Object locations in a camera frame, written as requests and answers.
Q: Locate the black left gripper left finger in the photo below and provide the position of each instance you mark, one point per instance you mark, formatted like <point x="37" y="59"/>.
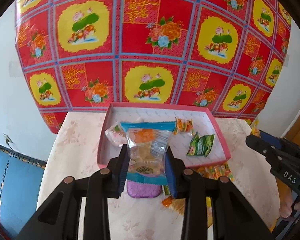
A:
<point x="58" y="216"/>

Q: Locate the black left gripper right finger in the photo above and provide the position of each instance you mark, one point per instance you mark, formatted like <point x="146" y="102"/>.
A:
<point x="232" y="215"/>

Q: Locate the green snack packet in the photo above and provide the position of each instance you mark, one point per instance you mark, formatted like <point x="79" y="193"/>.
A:
<point x="200" y="146"/>

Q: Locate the purple jelly cup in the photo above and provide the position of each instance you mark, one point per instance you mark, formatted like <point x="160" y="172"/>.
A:
<point x="142" y="190"/>

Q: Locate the small orange yellow candy packet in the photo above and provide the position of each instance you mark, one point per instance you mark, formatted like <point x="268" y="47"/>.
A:
<point x="183" y="126"/>

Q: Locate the pink white drink pouch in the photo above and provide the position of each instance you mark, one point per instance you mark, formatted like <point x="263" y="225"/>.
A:
<point x="116" y="135"/>

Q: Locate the clear blue-edged snack bag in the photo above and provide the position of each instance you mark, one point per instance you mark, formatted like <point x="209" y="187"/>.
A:
<point x="147" y="144"/>

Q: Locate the orange cartoon snack packet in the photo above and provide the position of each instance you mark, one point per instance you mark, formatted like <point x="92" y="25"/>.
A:
<point x="177" y="205"/>

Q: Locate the person's right hand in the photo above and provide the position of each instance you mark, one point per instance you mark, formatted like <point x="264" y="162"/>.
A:
<point x="287" y="206"/>

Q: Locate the orange snack packets pile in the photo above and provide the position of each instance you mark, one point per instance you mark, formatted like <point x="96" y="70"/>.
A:
<point x="214" y="172"/>

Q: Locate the blue floor mat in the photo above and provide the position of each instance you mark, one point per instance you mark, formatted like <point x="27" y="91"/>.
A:
<point x="19" y="189"/>

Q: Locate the pink shallow box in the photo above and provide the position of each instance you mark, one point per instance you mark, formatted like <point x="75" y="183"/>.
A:
<point x="203" y="122"/>

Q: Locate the red floral wall cloth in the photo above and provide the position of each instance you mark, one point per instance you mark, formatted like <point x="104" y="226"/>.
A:
<point x="82" y="55"/>

